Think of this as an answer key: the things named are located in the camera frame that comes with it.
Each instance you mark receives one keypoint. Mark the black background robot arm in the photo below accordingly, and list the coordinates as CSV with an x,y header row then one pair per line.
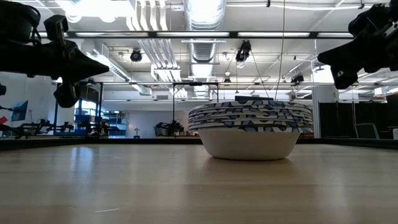
x,y
169,129

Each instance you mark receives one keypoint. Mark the red tag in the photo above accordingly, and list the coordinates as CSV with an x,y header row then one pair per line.
x,y
2,120

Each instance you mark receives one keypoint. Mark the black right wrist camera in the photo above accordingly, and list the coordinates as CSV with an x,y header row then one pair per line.
x,y
367,20

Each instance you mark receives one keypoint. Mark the blue storage shelf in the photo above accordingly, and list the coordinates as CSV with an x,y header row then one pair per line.
x,y
109,124

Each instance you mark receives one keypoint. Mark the grey chair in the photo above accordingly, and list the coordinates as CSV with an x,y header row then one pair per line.
x,y
367,130

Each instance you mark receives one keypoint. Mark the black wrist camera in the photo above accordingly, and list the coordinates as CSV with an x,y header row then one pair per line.
x,y
367,20
56,28

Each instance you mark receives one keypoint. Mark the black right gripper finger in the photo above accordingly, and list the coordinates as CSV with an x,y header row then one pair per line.
x,y
342,56
344,76

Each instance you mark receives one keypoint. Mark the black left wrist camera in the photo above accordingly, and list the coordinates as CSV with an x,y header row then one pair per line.
x,y
56,28

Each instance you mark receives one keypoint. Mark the blue monitor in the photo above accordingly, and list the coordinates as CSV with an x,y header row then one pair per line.
x,y
19,110

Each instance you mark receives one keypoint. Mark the black ceiling spotlight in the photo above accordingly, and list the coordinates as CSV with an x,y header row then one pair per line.
x,y
136,56
298,78
243,51

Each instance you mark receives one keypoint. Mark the white column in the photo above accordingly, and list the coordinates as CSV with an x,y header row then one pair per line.
x,y
323,109

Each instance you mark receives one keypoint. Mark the black partition wall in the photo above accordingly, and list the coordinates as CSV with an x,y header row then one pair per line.
x,y
345,115

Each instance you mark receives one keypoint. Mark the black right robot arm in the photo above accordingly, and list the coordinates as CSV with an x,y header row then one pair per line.
x,y
394,7

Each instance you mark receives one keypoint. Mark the black overhead frame light bar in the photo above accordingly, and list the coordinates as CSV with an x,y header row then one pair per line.
x,y
152,34

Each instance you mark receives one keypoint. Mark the black background robot station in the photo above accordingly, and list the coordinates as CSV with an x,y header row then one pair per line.
x,y
37,127

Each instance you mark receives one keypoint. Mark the silver ventilation duct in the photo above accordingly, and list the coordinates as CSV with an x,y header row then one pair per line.
x,y
203,18

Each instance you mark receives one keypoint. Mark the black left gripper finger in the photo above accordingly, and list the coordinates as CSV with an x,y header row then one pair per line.
x,y
66,95
90,68

